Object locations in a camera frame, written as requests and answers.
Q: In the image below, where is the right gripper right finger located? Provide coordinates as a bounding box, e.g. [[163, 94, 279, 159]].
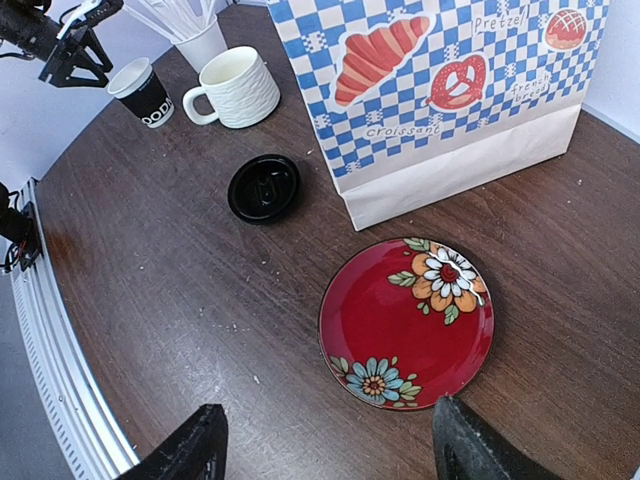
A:
[[432, 396, 558, 479]]

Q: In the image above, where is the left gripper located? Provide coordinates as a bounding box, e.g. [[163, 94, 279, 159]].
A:
[[38, 19, 113, 88]]

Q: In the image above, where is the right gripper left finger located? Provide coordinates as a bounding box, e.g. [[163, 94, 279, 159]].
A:
[[118, 404, 229, 479]]

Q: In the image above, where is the black plastic cup lid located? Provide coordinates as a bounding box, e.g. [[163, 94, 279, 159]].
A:
[[227, 154, 302, 225]]

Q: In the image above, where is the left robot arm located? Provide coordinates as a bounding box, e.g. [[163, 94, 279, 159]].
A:
[[1, 1, 124, 88]]

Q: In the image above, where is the white paper cup with straws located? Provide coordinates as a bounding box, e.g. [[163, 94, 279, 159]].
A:
[[171, 16, 228, 73]]

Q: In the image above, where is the red floral plate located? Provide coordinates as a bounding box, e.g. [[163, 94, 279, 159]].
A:
[[318, 237, 495, 411]]

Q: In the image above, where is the white ceramic mug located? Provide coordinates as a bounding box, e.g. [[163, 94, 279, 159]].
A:
[[182, 46, 281, 129]]

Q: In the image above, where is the blue checkered paper bag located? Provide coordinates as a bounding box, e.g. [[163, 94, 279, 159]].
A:
[[268, 0, 610, 230]]

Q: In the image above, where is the aluminium front rail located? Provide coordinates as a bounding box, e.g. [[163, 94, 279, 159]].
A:
[[10, 178, 139, 479]]

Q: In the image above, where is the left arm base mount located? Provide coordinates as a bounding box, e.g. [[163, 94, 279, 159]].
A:
[[1, 184, 42, 274]]

